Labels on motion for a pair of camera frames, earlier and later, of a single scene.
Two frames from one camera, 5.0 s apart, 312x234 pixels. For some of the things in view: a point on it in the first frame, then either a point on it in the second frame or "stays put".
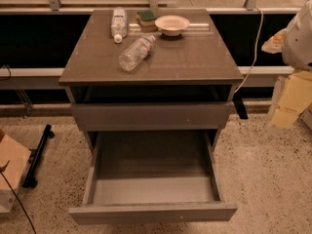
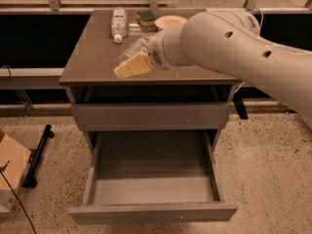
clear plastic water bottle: x=135 y=53 stays put
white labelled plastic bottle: x=119 y=27 stays put
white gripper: x=299 y=41 -> x=156 y=53
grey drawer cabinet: x=152 y=133 stays put
